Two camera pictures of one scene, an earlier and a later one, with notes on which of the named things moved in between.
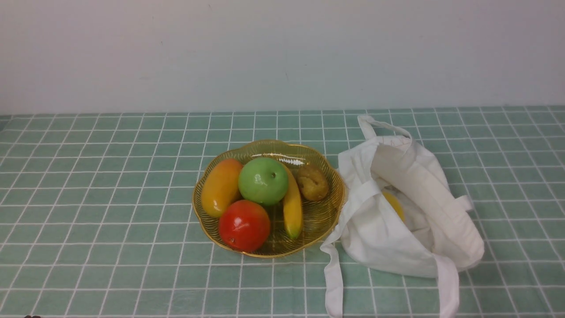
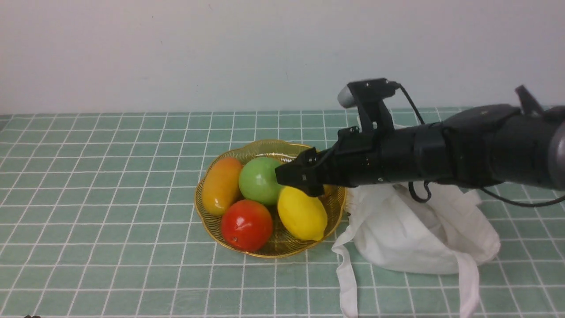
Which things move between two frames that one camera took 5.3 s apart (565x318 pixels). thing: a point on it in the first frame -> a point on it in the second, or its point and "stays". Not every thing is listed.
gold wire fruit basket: (321, 218) stays
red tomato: (244, 225) stays
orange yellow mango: (220, 187) stays
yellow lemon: (395, 204) -> (304, 214)
